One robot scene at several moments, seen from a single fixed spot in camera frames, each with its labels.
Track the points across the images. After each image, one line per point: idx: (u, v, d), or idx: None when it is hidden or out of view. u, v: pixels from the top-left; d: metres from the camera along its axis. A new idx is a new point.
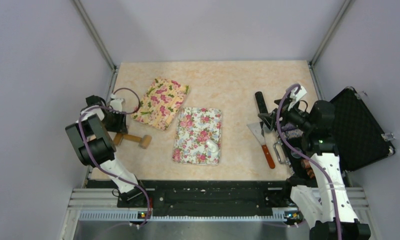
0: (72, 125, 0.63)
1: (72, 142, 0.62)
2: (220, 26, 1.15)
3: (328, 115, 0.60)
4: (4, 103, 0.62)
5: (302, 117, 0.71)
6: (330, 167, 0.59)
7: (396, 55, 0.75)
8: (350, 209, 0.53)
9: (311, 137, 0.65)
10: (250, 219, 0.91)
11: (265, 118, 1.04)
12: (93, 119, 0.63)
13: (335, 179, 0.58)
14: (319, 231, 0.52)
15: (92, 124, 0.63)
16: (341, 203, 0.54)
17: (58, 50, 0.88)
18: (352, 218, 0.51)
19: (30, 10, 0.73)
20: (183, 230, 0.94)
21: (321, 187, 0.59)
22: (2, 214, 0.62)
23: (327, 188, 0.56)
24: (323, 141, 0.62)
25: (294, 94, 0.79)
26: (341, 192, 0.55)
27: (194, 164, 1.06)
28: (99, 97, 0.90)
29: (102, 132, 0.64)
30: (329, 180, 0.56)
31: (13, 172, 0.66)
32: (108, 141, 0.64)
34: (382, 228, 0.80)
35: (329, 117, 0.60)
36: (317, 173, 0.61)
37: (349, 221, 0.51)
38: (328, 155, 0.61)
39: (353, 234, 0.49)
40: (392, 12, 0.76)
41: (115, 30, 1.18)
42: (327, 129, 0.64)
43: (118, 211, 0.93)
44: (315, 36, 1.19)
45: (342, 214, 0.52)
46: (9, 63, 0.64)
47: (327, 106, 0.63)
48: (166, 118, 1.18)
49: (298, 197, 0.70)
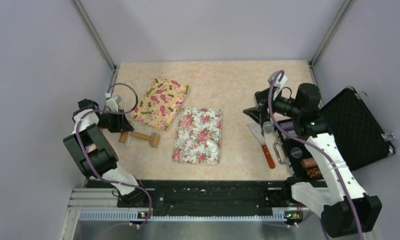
0: (70, 137, 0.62)
1: (72, 154, 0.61)
2: (220, 26, 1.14)
3: (314, 96, 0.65)
4: (3, 103, 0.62)
5: (289, 104, 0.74)
6: (328, 147, 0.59)
7: (396, 55, 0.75)
8: (356, 185, 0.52)
9: (303, 120, 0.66)
10: (250, 219, 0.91)
11: (252, 113, 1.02)
12: (92, 129, 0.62)
13: (335, 158, 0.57)
14: (331, 213, 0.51)
15: (92, 134, 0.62)
16: (347, 180, 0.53)
17: (58, 49, 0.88)
18: (361, 193, 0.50)
19: (29, 9, 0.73)
20: (183, 230, 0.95)
21: (323, 167, 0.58)
22: (2, 214, 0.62)
23: (330, 168, 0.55)
24: (315, 123, 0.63)
25: (279, 81, 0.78)
26: (344, 169, 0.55)
27: (194, 164, 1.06)
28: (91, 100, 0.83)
29: (103, 142, 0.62)
30: (330, 160, 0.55)
31: (13, 172, 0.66)
32: (110, 151, 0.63)
34: (383, 228, 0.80)
35: (316, 98, 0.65)
36: (318, 156, 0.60)
37: (358, 197, 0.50)
38: (323, 135, 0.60)
39: (365, 208, 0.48)
40: (391, 13, 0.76)
41: (115, 30, 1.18)
42: (314, 110, 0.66)
43: (118, 211, 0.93)
44: (315, 36, 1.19)
45: (350, 191, 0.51)
46: (10, 64, 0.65)
47: (311, 89, 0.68)
48: (166, 118, 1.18)
49: (301, 192, 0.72)
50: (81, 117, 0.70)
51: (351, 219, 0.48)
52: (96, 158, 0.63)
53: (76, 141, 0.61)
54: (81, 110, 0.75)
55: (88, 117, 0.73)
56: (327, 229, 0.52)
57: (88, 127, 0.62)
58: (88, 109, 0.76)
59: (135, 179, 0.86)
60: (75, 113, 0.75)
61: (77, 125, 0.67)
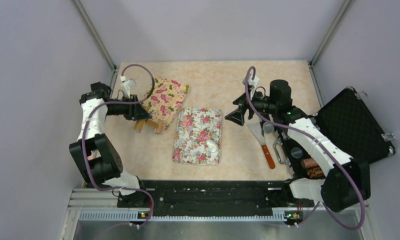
0: (76, 146, 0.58)
1: (77, 162, 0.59)
2: (220, 26, 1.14)
3: (285, 89, 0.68)
4: (4, 104, 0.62)
5: (265, 101, 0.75)
6: (308, 128, 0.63)
7: (396, 55, 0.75)
8: (341, 152, 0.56)
9: (281, 113, 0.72)
10: (250, 219, 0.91)
11: (234, 117, 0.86)
12: (101, 141, 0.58)
13: (316, 134, 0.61)
14: (329, 186, 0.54)
15: (99, 147, 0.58)
16: (332, 150, 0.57)
17: (58, 49, 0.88)
18: (347, 157, 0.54)
19: (29, 9, 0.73)
20: (183, 230, 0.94)
21: (309, 146, 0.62)
22: (3, 214, 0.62)
23: (313, 144, 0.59)
24: (291, 113, 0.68)
25: (252, 80, 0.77)
26: (326, 142, 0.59)
27: (194, 164, 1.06)
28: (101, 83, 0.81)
29: (109, 157, 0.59)
30: (312, 137, 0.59)
31: (14, 172, 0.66)
32: (115, 165, 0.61)
34: (384, 228, 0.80)
35: (287, 91, 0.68)
36: (302, 138, 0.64)
37: (346, 162, 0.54)
38: (301, 120, 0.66)
39: (355, 172, 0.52)
40: (392, 13, 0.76)
41: (115, 29, 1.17)
42: (288, 102, 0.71)
43: (118, 211, 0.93)
44: (315, 36, 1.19)
45: (338, 157, 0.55)
46: (10, 64, 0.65)
47: (281, 83, 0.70)
48: (166, 118, 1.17)
49: (298, 187, 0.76)
50: (89, 117, 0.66)
51: (347, 186, 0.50)
52: (100, 169, 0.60)
53: (82, 152, 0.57)
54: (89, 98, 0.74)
55: (97, 113, 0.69)
56: (329, 204, 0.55)
57: (96, 138, 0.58)
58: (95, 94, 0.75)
59: (137, 182, 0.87)
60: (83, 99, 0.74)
61: (85, 126, 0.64)
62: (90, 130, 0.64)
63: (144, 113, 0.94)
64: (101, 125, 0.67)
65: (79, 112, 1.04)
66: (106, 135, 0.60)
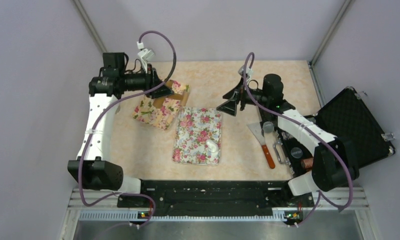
0: (74, 165, 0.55)
1: (74, 177, 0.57)
2: (219, 26, 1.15)
3: (278, 84, 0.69)
4: (4, 104, 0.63)
5: (258, 94, 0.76)
6: (295, 116, 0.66)
7: (396, 55, 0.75)
8: (326, 134, 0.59)
9: (272, 107, 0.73)
10: (250, 219, 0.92)
11: (226, 107, 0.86)
12: (99, 168, 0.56)
13: (302, 120, 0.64)
14: (318, 167, 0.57)
15: (99, 173, 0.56)
16: (318, 132, 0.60)
17: (58, 50, 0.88)
18: (332, 137, 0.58)
19: (30, 10, 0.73)
20: (183, 230, 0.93)
21: (296, 132, 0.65)
22: (2, 214, 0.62)
23: (300, 129, 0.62)
24: (280, 107, 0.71)
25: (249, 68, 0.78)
26: (312, 126, 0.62)
27: (194, 164, 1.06)
28: (115, 54, 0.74)
29: (108, 181, 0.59)
30: (298, 123, 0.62)
31: (14, 171, 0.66)
32: (112, 184, 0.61)
34: (384, 228, 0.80)
35: (281, 86, 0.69)
36: (290, 125, 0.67)
37: (331, 141, 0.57)
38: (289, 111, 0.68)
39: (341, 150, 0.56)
40: (391, 13, 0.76)
41: (115, 30, 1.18)
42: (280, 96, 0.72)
43: (118, 211, 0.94)
44: (315, 36, 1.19)
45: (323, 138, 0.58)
46: (10, 65, 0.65)
47: (274, 77, 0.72)
48: (167, 118, 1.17)
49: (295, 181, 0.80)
50: (93, 129, 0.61)
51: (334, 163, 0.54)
52: (97, 184, 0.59)
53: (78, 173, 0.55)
54: (98, 89, 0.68)
55: (103, 120, 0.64)
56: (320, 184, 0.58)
57: (96, 163, 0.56)
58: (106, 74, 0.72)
59: (139, 187, 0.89)
60: (93, 88, 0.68)
61: (86, 141, 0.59)
62: (92, 146, 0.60)
63: (165, 89, 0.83)
64: (105, 138, 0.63)
65: (79, 112, 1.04)
66: (106, 161, 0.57)
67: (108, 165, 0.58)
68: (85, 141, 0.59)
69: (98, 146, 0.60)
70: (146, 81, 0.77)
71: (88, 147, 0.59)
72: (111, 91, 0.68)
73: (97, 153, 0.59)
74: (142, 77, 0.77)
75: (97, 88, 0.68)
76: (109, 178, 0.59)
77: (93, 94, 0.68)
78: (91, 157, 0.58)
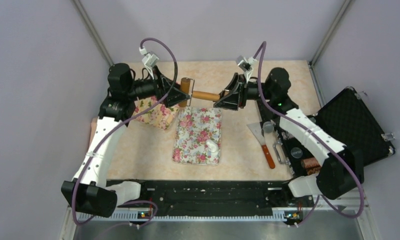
0: (68, 185, 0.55)
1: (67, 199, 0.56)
2: (220, 26, 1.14)
3: (285, 84, 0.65)
4: (4, 103, 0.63)
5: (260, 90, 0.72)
6: (299, 118, 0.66)
7: (396, 55, 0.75)
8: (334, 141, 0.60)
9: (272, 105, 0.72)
10: (250, 219, 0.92)
11: (228, 101, 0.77)
12: (92, 194, 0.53)
13: (309, 125, 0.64)
14: (325, 177, 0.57)
15: (90, 197, 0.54)
16: (326, 139, 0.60)
17: (58, 50, 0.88)
18: (340, 146, 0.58)
19: (29, 10, 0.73)
20: (183, 230, 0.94)
21: (302, 137, 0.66)
22: (2, 214, 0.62)
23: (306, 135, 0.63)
24: (282, 104, 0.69)
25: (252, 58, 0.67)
26: (319, 132, 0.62)
27: (194, 164, 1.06)
28: (119, 75, 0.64)
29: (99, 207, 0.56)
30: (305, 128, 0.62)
31: (15, 171, 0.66)
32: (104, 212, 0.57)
34: (384, 228, 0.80)
35: (287, 85, 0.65)
36: (295, 129, 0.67)
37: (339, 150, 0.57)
38: (293, 110, 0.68)
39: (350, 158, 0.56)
40: (392, 14, 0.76)
41: (115, 30, 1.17)
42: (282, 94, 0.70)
43: (117, 211, 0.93)
44: (315, 36, 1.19)
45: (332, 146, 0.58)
46: (10, 65, 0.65)
47: (280, 74, 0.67)
48: (167, 118, 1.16)
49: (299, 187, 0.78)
50: (94, 151, 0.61)
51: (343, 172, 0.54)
52: (87, 210, 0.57)
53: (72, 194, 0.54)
54: (108, 112, 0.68)
55: (106, 143, 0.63)
56: (326, 192, 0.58)
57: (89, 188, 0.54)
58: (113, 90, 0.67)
59: (138, 192, 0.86)
60: (102, 111, 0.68)
61: (85, 163, 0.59)
62: (89, 170, 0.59)
63: (179, 95, 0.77)
64: (104, 162, 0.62)
65: (78, 112, 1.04)
66: (101, 188, 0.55)
67: (101, 192, 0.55)
68: (85, 163, 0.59)
69: (95, 171, 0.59)
70: (154, 87, 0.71)
71: (85, 171, 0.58)
72: (119, 118, 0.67)
73: (93, 179, 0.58)
74: (149, 84, 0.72)
75: (107, 112, 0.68)
76: (100, 206, 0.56)
77: (101, 116, 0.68)
78: (86, 181, 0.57)
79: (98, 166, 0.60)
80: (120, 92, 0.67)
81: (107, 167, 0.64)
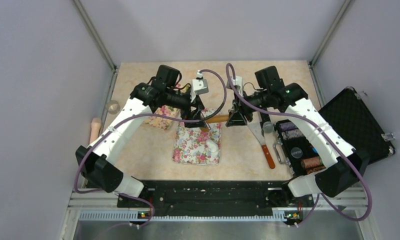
0: (83, 151, 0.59)
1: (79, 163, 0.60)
2: (220, 26, 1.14)
3: (270, 69, 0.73)
4: (4, 104, 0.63)
5: (258, 97, 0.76)
6: (308, 112, 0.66)
7: (396, 55, 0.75)
8: (343, 143, 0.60)
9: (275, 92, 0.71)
10: (250, 219, 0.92)
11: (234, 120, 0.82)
12: (99, 167, 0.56)
13: (318, 122, 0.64)
14: (327, 177, 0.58)
15: (96, 166, 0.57)
16: (335, 140, 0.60)
17: (58, 51, 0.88)
18: (350, 149, 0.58)
19: (29, 11, 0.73)
20: (183, 230, 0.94)
21: (310, 134, 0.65)
22: (2, 214, 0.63)
23: (317, 133, 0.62)
24: (290, 91, 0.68)
25: (235, 79, 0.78)
26: (329, 132, 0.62)
27: (194, 164, 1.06)
28: (170, 68, 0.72)
29: (101, 179, 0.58)
30: (316, 126, 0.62)
31: (15, 172, 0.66)
32: (105, 186, 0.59)
34: (384, 228, 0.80)
35: (271, 69, 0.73)
36: (305, 126, 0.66)
37: (348, 153, 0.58)
38: (301, 102, 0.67)
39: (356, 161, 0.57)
40: (392, 14, 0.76)
41: (115, 30, 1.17)
42: (278, 82, 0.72)
43: (118, 211, 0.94)
44: (315, 35, 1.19)
45: (344, 149, 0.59)
46: (10, 66, 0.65)
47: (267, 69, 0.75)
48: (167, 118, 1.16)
49: (298, 187, 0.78)
50: (114, 127, 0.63)
51: (348, 174, 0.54)
52: (92, 180, 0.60)
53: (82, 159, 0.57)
54: (139, 95, 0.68)
55: (129, 122, 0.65)
56: (325, 190, 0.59)
57: (98, 159, 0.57)
58: (156, 82, 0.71)
59: (139, 191, 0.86)
60: (135, 92, 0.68)
61: (104, 135, 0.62)
62: (105, 142, 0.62)
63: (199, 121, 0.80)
64: (121, 140, 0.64)
65: (79, 112, 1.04)
66: (108, 164, 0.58)
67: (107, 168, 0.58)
68: (103, 135, 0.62)
69: (110, 145, 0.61)
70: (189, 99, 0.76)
71: (101, 142, 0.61)
72: (148, 102, 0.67)
73: (105, 152, 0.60)
74: (185, 99, 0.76)
75: (138, 94, 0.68)
76: (103, 180, 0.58)
77: (132, 96, 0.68)
78: (98, 152, 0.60)
79: (114, 141, 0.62)
80: (162, 82, 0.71)
81: (122, 145, 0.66)
